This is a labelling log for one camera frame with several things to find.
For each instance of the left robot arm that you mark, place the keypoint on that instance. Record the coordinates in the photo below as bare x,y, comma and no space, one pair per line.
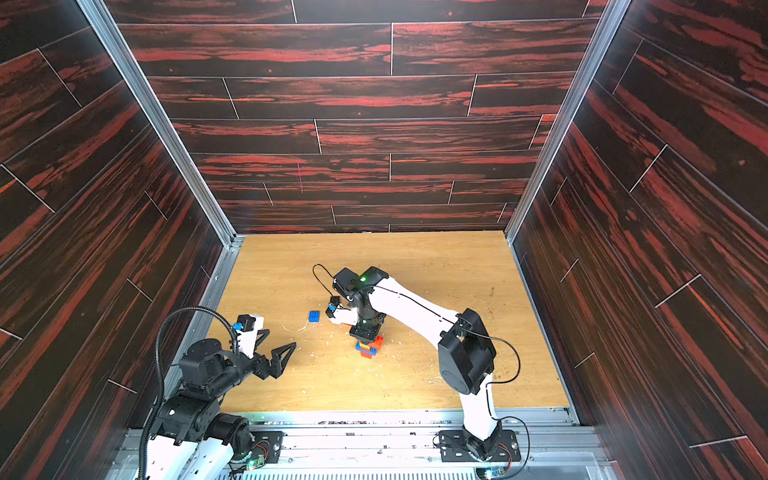
188,435

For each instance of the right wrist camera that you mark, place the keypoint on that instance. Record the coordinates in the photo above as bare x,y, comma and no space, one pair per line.
338,314

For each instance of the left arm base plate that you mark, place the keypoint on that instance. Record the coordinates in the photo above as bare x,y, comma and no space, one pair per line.
266,449

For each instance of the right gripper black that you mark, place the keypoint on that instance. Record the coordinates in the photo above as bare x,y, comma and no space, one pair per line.
366,330

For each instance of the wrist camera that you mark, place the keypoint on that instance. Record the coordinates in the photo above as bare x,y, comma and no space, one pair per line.
338,314
247,328

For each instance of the blue long lego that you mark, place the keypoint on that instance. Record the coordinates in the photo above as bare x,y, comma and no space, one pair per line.
365,349

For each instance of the aluminium corner post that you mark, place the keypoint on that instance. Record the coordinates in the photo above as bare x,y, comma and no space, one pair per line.
606,30
109,34

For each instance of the left aluminium corner post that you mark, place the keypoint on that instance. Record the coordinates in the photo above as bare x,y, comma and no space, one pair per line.
109,34

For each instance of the right aluminium corner post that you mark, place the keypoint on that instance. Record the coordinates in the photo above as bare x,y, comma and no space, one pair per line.
606,30

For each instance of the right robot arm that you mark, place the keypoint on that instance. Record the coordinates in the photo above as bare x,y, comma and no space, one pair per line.
465,350

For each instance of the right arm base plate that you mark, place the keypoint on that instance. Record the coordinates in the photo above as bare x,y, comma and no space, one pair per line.
461,446

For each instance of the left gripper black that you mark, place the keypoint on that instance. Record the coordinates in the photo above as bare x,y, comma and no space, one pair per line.
276,366

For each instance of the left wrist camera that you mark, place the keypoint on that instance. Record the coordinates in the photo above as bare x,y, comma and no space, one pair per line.
247,328

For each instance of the red long lego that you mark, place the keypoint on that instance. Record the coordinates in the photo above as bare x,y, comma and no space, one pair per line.
377,343

